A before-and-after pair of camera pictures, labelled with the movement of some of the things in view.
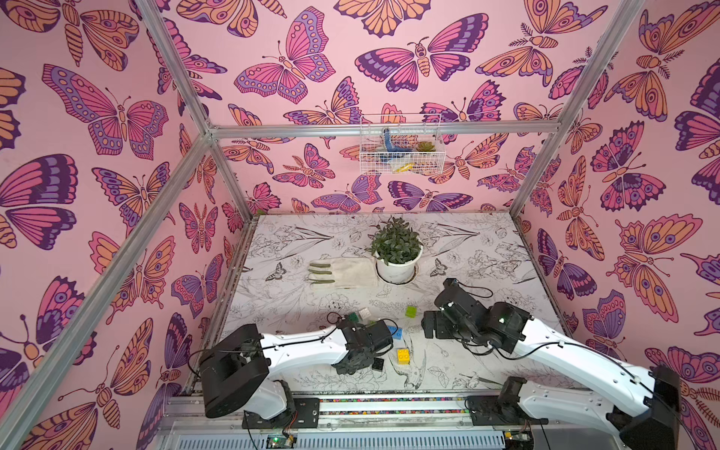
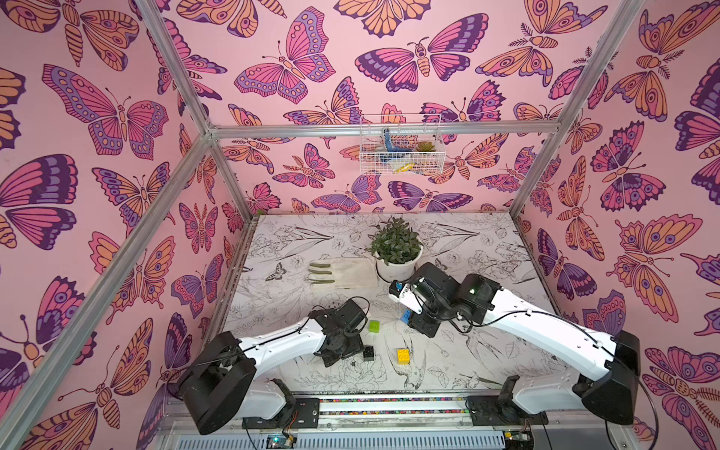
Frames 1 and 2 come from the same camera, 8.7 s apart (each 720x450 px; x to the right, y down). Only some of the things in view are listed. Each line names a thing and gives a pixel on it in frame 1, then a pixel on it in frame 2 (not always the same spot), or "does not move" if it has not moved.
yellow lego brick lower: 403,356 does not move
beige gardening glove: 344,273 does not move
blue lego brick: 398,335 -> 405,318
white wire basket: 402,144 does not move
